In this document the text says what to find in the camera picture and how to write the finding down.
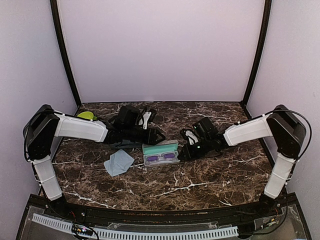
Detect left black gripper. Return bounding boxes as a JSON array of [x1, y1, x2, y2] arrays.
[[123, 125, 166, 146]]

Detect teal glasses case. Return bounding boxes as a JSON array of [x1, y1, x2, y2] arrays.
[[142, 140, 180, 168]]

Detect pink frame sunglasses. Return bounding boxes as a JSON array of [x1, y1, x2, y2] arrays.
[[145, 152, 177, 163]]

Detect blue cleaning cloth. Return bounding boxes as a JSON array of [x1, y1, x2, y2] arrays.
[[103, 149, 135, 177]]

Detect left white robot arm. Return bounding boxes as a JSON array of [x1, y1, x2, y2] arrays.
[[23, 104, 166, 218]]

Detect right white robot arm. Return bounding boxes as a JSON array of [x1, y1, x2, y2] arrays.
[[178, 104, 312, 217]]

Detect green bowl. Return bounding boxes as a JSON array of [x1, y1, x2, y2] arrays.
[[77, 111, 97, 121]]

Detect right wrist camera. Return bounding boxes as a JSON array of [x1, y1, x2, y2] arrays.
[[180, 116, 219, 145]]

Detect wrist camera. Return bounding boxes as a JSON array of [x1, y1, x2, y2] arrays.
[[113, 105, 157, 130], [180, 116, 219, 145]]

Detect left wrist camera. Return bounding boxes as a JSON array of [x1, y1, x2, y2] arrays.
[[113, 105, 157, 130]]

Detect black front rail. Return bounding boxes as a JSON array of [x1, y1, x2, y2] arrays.
[[27, 193, 298, 227]]

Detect white slotted cable duct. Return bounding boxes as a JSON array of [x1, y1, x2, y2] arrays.
[[31, 213, 239, 240]]

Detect right black frame post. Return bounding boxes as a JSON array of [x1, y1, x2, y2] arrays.
[[240, 0, 272, 108]]

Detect black frame post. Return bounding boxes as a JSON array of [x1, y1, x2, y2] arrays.
[[240, 0, 272, 108], [49, 0, 82, 108]]

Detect left black frame post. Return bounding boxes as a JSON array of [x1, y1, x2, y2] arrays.
[[49, 0, 82, 108]]

